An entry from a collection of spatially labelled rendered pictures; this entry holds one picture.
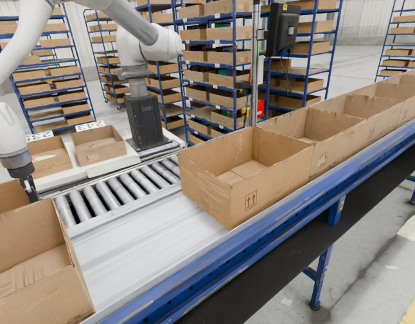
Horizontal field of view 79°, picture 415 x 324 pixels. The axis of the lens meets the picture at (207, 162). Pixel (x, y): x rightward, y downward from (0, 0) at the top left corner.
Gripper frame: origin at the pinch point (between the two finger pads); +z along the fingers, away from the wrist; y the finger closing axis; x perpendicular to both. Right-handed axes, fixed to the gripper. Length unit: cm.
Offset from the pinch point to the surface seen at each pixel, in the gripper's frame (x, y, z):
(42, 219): -1.9, -29.3, -13.7
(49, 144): -13, 91, 5
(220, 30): -167, 91, -57
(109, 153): -40, 49, 6
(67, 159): -17, 53, 4
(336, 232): -99, -67, 23
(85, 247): -9.2, -34.4, -2.4
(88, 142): -36, 87, 9
